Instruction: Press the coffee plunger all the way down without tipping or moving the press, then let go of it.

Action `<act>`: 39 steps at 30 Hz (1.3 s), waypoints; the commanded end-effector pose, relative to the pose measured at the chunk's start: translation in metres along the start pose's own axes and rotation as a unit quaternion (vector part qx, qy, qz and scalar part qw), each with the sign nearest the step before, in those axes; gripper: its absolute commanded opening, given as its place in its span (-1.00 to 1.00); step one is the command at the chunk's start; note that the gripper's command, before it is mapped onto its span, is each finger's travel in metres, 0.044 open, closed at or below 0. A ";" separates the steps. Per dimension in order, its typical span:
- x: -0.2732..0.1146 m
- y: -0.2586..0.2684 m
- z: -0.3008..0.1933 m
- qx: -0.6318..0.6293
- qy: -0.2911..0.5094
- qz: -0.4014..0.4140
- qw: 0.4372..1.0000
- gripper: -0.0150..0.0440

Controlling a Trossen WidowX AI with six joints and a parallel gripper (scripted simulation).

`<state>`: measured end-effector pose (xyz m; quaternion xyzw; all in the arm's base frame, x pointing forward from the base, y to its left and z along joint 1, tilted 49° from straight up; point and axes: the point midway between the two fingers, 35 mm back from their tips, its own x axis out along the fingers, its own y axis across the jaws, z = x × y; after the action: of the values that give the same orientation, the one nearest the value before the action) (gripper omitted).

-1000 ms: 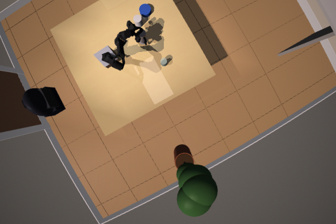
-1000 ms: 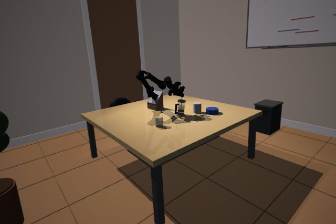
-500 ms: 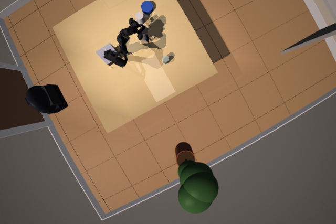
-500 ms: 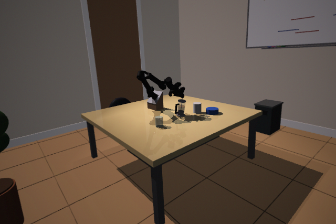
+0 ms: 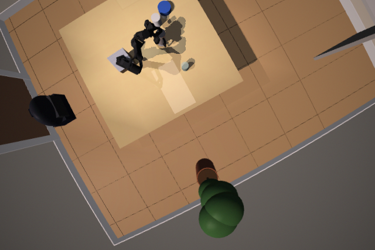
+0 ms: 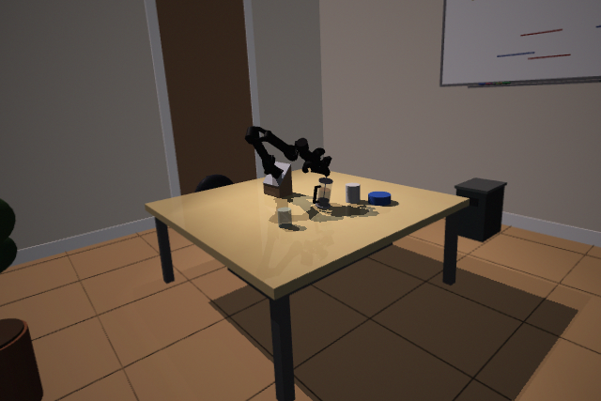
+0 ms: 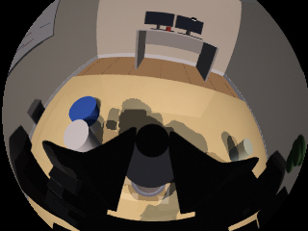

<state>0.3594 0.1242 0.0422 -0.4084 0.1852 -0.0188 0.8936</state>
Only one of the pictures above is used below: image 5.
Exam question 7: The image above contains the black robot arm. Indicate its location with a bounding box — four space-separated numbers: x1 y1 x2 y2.
116 21 156 75

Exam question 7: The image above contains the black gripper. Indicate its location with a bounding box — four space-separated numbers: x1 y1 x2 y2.
144 20 162 44

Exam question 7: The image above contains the blue cylinder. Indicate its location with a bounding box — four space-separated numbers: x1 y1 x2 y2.
158 1 171 16

